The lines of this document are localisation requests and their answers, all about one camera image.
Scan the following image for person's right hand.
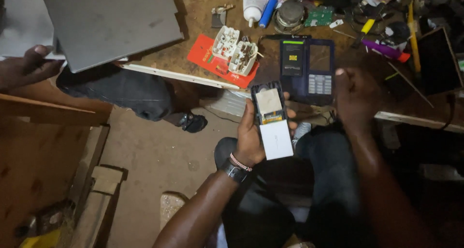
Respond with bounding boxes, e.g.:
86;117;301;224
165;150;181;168
333;67;382;133

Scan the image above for person's left hand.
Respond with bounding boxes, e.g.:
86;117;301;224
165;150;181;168
234;91;299;168

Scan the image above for black phone with white battery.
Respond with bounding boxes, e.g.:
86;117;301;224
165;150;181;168
250;81;294;161

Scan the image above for blue phone front cover with keypad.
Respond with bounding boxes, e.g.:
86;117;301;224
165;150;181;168
305;39;336;106

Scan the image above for blue phone back with battery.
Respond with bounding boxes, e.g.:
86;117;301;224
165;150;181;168
279;39;309;103

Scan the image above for purple tool with orange tip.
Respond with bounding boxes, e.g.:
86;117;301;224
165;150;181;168
361;39;411;64

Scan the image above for person's white shoe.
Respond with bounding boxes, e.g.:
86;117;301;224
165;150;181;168
292;122;312;147

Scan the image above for green circuit board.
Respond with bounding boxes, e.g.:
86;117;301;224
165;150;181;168
304;6;335;28

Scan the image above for round grey speaker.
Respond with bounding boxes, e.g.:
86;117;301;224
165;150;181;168
273;0;308;35

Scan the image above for yellow stick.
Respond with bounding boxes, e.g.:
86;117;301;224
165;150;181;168
407;1;422;73

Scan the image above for dark framed board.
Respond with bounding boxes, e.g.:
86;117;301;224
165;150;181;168
416;26;464;96

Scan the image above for white electrical socket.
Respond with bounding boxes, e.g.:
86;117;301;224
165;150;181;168
229;41;259;77
212;26;241;61

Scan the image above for blue cylindrical battery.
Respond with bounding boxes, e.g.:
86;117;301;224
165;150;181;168
258;0;278;29

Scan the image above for person's dark trousers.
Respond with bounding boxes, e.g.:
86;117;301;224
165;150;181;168
214;123;377;248

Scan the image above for clear plastic bag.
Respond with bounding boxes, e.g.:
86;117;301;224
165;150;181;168
199;89;252;118

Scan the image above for white glue bottle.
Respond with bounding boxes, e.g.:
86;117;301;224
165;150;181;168
242;0;273;28

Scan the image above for red flat packet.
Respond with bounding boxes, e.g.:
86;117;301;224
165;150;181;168
187;34;260;89

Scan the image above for black wristwatch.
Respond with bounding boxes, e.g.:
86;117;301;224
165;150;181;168
220;158;251;184

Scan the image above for grey stone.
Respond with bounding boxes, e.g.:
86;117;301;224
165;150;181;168
160;191;189;231

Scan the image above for grey laptop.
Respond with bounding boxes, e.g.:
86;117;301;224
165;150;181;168
0;0;184;74

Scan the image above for wooden bench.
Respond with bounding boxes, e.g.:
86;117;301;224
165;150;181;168
0;79;114;248

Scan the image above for yellow object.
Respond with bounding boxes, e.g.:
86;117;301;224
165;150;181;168
19;228;62;248

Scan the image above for yellow-handled screwdriver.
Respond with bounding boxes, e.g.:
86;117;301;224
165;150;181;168
351;3;386;49

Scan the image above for red and white bead bracelet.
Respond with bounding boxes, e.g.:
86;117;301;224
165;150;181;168
229;153;253;173

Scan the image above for small metal bracket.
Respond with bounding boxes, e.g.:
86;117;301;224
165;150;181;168
211;4;235;29

